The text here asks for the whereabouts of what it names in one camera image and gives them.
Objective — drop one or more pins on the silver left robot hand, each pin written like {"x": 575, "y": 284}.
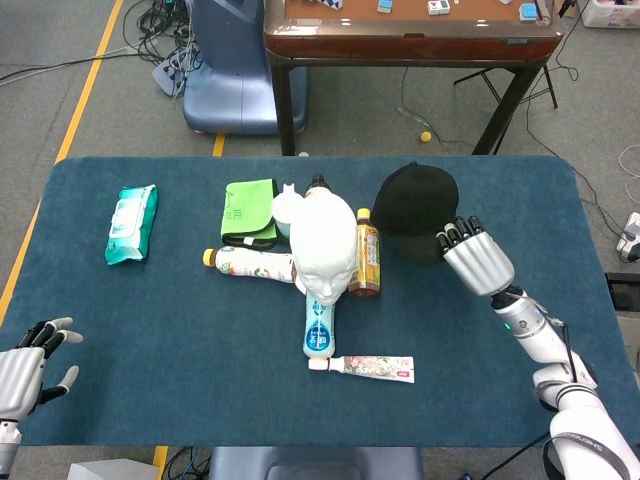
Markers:
{"x": 20, "y": 375}

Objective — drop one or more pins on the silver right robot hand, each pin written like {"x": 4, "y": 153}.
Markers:
{"x": 480, "y": 265}

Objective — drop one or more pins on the black baseball cap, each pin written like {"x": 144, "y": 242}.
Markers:
{"x": 415, "y": 205}

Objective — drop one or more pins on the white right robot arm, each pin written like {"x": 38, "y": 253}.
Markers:
{"x": 530, "y": 330}

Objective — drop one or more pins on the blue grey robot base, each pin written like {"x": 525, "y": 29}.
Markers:
{"x": 230, "y": 75}

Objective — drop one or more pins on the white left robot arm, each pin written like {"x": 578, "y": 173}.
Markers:
{"x": 7, "y": 445}

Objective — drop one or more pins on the white foam mannequin head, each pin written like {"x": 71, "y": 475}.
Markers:
{"x": 325, "y": 235}

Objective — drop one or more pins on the amber tea bottle yellow label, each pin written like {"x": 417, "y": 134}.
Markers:
{"x": 367, "y": 260}

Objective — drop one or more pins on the white box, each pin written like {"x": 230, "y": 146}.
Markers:
{"x": 112, "y": 471}

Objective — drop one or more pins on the yellow ball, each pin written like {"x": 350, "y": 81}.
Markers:
{"x": 425, "y": 137}

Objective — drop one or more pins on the floral toothpaste tube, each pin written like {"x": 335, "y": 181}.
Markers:
{"x": 375, "y": 367}

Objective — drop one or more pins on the black flat box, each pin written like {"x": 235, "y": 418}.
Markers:
{"x": 625, "y": 292}

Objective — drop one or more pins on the white power adapter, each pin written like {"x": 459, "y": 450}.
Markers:
{"x": 629, "y": 237}

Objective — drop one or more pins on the blue label bottle white cap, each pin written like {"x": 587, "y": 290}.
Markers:
{"x": 319, "y": 335}

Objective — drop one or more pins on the dark capped bottle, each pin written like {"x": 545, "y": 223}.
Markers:
{"x": 318, "y": 187}

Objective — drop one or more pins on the green wet wipes pack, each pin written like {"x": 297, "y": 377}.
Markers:
{"x": 131, "y": 225}

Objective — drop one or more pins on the pale blue cup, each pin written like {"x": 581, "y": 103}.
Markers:
{"x": 286, "y": 207}

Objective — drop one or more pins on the brown mahjong table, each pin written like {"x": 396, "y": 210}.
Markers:
{"x": 400, "y": 45}

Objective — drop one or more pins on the white label bottle yellow cap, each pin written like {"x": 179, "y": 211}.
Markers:
{"x": 245, "y": 263}

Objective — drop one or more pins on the green folded cloth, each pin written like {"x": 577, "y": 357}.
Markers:
{"x": 247, "y": 210}

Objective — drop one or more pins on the white plastic basket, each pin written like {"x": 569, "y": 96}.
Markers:
{"x": 610, "y": 12}

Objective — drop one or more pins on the grey power strip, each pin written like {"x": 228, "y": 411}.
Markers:
{"x": 172, "y": 75}

